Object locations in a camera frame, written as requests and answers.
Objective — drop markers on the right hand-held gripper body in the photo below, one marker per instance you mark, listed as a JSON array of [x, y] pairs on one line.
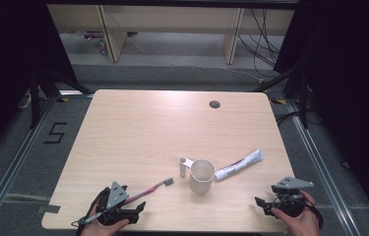
[[290, 183]]

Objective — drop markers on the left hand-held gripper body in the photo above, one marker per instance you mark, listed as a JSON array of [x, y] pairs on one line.
[[117, 196]]

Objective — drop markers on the pink toothbrush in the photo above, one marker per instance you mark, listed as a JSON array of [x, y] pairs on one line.
[[152, 188]]

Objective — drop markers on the white toothpaste tube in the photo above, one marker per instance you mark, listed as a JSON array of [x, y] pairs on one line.
[[237, 165]]

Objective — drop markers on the person's right hand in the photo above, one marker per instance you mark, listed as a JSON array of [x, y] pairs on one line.
[[303, 223]]

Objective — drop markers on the person's left hand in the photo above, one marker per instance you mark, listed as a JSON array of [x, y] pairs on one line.
[[101, 229]]

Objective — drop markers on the grey tape strip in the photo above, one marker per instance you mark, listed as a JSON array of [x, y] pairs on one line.
[[49, 208]]

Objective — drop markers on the black metal stand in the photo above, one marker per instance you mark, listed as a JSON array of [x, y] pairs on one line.
[[300, 95], [39, 95]]

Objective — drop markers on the black curtain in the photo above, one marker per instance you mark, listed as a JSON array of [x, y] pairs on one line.
[[11, 65], [352, 82]]

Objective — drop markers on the light wooden desk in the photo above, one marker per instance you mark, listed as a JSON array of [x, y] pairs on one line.
[[172, 23]]

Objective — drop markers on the aluminium floor rail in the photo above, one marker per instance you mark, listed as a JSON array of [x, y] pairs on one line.
[[319, 164], [11, 164]]

